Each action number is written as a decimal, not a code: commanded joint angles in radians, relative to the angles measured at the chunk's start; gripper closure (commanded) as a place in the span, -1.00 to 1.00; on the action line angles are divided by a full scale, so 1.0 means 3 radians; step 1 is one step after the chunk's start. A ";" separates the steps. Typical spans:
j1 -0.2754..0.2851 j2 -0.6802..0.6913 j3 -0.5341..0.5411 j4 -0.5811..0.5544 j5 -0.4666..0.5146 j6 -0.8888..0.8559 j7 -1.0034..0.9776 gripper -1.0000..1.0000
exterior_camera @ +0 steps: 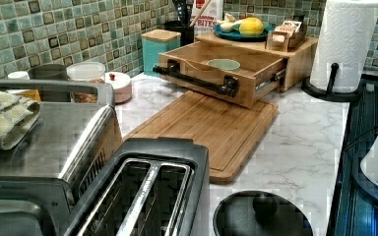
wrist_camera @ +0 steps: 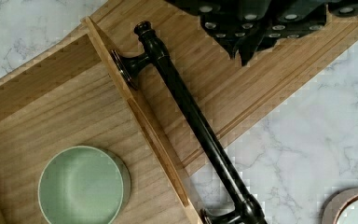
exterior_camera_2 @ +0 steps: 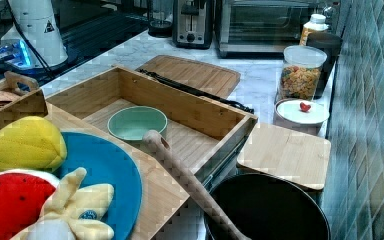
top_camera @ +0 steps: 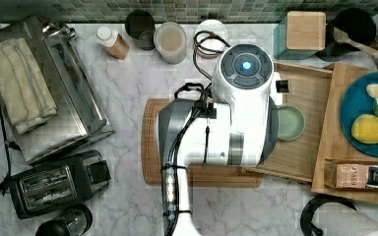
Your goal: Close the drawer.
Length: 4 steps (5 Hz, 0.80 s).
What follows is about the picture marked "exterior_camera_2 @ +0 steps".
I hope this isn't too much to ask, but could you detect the bamboo drawer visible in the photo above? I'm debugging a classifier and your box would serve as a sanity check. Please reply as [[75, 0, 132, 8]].
[[47, 66, 257, 182]]

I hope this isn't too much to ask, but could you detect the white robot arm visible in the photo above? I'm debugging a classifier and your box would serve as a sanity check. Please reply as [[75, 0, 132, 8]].
[[1, 0, 68, 70]]

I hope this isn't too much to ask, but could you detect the wooden spoon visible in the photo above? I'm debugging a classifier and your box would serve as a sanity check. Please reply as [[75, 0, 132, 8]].
[[142, 130, 251, 240]]

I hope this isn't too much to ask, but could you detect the bamboo cutting board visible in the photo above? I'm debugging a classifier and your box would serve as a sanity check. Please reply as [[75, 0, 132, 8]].
[[138, 55, 241, 98]]

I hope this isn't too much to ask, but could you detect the green ceramic bowl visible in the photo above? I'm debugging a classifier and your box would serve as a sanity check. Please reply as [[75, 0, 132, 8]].
[[107, 106, 168, 142]]

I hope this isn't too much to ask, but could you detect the teal canister with wooden lid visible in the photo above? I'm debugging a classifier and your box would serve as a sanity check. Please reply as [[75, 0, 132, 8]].
[[237, 123, 331, 204]]

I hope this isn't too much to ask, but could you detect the blue plate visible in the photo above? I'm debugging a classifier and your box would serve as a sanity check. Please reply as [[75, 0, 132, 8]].
[[0, 131, 144, 240]]

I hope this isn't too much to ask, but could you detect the black two-slot toaster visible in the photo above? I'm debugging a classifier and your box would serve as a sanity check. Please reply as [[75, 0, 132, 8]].
[[172, 0, 213, 49]]

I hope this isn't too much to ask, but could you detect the stainless toaster oven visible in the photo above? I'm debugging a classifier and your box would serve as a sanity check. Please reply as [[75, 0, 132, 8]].
[[214, 0, 337, 57]]

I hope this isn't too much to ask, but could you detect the black pot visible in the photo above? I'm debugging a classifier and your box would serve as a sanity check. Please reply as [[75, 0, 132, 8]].
[[210, 174, 331, 240]]

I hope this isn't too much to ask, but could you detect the black coffee grinder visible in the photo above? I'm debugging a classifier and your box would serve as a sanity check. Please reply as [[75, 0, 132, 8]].
[[147, 0, 174, 38]]

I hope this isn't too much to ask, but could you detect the white lidded jar red knob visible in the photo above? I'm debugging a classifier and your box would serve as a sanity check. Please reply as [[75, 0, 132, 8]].
[[273, 99, 330, 135]]

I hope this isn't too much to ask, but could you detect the clear jar with cereal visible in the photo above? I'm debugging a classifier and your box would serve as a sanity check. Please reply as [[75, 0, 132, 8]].
[[277, 45, 327, 100]]

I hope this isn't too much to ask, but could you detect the plush peeled banana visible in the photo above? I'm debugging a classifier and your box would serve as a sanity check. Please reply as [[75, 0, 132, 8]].
[[10, 167, 115, 240]]

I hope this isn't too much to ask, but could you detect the white capped orange bottle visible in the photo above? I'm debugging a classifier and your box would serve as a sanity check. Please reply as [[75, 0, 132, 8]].
[[299, 14, 328, 45]]

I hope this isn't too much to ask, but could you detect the yellow plush lemon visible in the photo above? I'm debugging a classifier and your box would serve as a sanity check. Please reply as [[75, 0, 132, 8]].
[[0, 116, 67, 172]]

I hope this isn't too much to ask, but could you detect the red plush watermelon slice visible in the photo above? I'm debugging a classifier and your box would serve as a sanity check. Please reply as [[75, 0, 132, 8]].
[[0, 170, 59, 240]]

